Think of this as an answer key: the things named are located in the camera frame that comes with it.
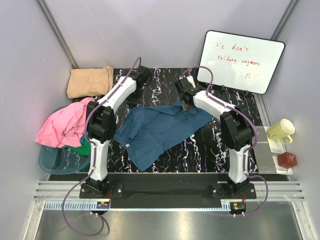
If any blue t shirt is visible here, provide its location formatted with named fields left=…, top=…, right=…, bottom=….
left=114, top=99, right=213, bottom=172

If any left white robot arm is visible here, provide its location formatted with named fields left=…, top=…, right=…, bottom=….
left=80, top=65, right=152, bottom=198

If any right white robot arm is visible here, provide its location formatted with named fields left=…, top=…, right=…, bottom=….
left=174, top=76, right=255, bottom=199

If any white paper stack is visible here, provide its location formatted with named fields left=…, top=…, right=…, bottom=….
left=267, top=138, right=294, bottom=176

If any folded beige t shirt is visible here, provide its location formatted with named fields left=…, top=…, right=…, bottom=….
left=67, top=66, right=114, bottom=99

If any white whiteboard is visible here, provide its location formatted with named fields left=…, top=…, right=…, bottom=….
left=197, top=30, right=286, bottom=95

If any green t shirt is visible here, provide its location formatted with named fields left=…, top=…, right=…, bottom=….
left=62, top=136, right=91, bottom=157

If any pink t shirt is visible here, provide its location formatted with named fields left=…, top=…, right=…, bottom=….
left=35, top=97, right=94, bottom=148

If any teal plastic basket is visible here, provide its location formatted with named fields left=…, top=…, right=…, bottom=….
left=38, top=106, right=91, bottom=175

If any yellow green mug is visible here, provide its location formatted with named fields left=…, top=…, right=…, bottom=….
left=266, top=118, right=296, bottom=145

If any grey setup guide booklet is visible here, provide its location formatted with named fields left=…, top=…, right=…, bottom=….
left=253, top=126, right=276, bottom=174

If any red brown box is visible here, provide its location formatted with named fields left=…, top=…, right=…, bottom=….
left=277, top=151, right=297, bottom=169

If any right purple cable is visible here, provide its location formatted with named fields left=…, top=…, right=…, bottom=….
left=179, top=65, right=270, bottom=217

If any purple cable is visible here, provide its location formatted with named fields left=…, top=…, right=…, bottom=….
left=60, top=56, right=142, bottom=237
left=179, top=65, right=270, bottom=217

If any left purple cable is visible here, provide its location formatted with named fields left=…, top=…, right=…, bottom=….
left=60, top=56, right=142, bottom=237

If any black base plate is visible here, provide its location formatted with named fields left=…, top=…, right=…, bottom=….
left=79, top=173, right=257, bottom=200

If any aluminium rail frame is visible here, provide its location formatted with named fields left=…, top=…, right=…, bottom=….
left=23, top=180, right=318, bottom=240

